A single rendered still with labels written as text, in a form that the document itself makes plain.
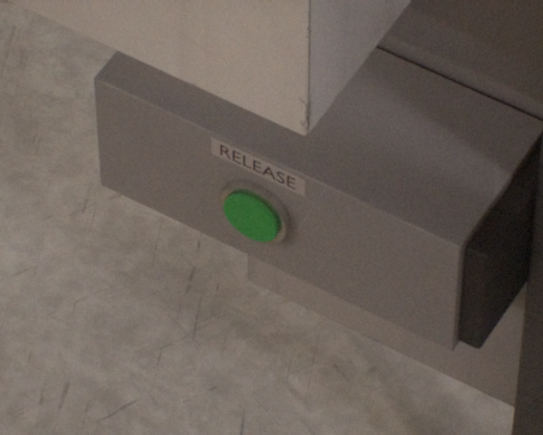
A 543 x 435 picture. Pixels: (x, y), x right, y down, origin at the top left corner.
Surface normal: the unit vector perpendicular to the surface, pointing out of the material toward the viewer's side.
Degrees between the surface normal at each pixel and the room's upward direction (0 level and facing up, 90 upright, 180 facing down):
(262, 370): 0
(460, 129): 0
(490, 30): 90
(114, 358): 0
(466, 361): 90
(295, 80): 90
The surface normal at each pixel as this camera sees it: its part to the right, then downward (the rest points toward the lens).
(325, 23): 0.86, 0.40
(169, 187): -0.52, 0.67
